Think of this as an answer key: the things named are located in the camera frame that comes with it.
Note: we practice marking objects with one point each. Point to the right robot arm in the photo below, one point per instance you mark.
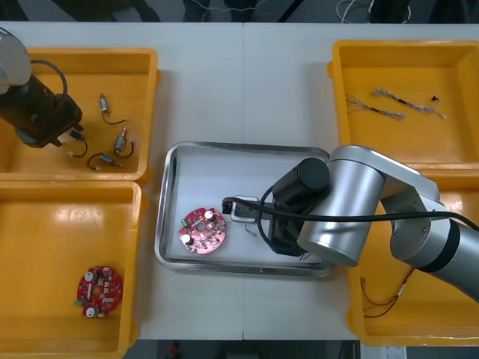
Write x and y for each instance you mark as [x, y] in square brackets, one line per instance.
[359, 209]

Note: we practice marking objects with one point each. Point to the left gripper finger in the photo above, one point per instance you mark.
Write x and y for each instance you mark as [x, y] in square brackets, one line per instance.
[57, 143]
[79, 127]

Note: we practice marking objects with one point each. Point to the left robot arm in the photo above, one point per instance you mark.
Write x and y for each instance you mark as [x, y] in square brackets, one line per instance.
[11, 56]

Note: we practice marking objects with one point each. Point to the white foam sheet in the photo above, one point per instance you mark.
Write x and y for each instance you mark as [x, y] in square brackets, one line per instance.
[209, 175]

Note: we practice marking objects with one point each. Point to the round red circuit board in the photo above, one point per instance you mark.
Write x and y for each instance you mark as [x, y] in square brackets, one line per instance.
[100, 292]
[204, 233]

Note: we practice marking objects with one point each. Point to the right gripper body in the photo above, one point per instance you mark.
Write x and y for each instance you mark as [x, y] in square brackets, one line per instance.
[284, 235]

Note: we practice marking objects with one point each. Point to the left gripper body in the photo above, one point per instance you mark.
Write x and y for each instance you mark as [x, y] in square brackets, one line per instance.
[45, 123]

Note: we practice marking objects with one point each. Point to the yellow-orange plastic bin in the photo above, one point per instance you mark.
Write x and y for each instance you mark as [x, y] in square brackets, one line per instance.
[93, 75]
[393, 71]
[45, 232]
[411, 329]

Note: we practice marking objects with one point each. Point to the steel tray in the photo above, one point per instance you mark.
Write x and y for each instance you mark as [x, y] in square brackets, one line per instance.
[164, 209]

